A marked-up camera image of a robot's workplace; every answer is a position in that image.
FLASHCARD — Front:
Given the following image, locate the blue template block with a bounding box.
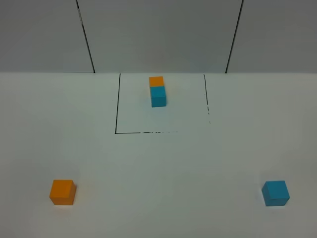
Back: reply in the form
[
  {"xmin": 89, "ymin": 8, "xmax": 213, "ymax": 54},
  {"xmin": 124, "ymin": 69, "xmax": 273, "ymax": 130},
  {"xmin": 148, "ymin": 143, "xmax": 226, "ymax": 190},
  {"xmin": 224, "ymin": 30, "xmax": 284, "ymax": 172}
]
[{"xmin": 150, "ymin": 86, "xmax": 167, "ymax": 108}]

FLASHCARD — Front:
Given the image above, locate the orange template block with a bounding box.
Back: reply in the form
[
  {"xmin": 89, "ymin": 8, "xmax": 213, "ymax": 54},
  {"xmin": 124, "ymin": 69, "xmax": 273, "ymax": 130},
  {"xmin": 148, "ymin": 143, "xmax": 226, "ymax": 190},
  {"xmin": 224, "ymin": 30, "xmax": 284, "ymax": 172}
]
[{"xmin": 149, "ymin": 76, "xmax": 164, "ymax": 88}]

